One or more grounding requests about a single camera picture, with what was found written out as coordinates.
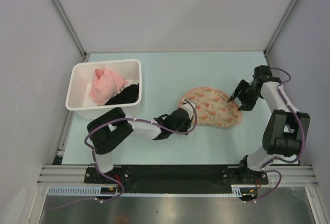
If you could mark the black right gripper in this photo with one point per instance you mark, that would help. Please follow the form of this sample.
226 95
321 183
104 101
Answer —
247 105

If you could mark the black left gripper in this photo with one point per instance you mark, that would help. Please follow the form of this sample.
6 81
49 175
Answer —
188 123

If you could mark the floral mesh laundry bag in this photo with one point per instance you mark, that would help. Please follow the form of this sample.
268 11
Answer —
213 108

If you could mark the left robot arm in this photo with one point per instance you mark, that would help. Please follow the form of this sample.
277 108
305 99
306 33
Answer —
108 131

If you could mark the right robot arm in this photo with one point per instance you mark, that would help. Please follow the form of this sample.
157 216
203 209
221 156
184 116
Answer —
284 138

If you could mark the black cloth garment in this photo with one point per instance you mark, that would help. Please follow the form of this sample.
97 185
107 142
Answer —
128 95

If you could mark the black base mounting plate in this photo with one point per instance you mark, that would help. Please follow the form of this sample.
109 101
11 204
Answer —
178 179

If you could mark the pink cloth garment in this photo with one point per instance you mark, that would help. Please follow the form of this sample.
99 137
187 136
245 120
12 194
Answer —
106 84

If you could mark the white plastic bin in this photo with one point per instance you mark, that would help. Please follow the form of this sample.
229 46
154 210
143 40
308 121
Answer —
81 80

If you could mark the white slotted cable duct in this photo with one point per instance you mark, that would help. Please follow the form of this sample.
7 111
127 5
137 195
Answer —
99 191

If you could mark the aluminium frame rail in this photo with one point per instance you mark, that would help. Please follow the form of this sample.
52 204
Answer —
292 175

